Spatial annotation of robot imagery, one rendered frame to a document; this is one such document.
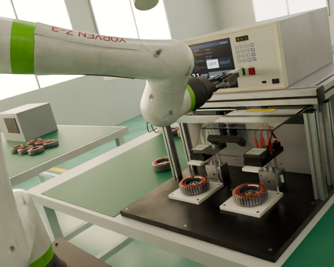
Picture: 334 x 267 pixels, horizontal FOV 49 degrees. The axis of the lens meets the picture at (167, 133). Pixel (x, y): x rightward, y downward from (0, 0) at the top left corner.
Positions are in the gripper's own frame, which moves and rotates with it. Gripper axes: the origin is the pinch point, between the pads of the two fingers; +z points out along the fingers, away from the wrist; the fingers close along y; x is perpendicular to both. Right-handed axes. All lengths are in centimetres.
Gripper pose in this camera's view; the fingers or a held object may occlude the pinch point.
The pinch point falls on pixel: (235, 74)
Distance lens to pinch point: 122.5
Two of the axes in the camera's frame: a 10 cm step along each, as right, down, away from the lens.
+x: -2.2, -9.4, -2.6
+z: 6.8, -3.4, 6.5
